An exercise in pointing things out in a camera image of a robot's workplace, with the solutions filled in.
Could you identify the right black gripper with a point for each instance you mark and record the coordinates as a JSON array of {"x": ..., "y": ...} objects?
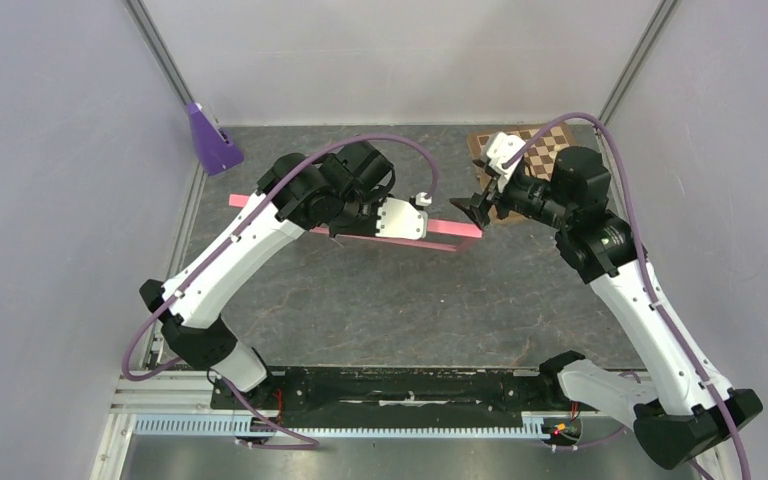
[{"x": 477, "y": 208}]

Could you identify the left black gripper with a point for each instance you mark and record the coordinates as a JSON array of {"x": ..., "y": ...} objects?
[{"x": 370, "y": 229}]

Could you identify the wooden picture frame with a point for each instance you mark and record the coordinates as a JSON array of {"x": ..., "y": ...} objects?
[{"x": 464, "y": 234}]

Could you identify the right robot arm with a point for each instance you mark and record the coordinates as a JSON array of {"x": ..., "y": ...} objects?
[{"x": 686, "y": 407}]

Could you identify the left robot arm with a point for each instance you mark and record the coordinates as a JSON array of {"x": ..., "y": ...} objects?
[{"x": 341, "y": 190}]

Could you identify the wooden chessboard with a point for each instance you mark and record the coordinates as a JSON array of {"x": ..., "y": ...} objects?
[{"x": 540, "y": 158}]

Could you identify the purple plastic wedge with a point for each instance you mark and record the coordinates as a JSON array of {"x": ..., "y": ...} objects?
[{"x": 215, "y": 149}]

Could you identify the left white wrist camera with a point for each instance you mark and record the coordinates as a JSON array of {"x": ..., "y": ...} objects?
[{"x": 403, "y": 219}]

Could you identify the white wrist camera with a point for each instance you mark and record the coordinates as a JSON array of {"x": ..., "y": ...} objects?
[
  {"x": 403, "y": 219},
  {"x": 499, "y": 158}
]

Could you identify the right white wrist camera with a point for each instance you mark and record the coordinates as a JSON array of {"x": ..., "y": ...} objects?
[{"x": 499, "y": 158}]

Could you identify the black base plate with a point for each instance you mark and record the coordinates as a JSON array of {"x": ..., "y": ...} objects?
[{"x": 406, "y": 397}]

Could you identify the aluminium rail frame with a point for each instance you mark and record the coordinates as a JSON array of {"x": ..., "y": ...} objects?
[{"x": 187, "y": 425}]

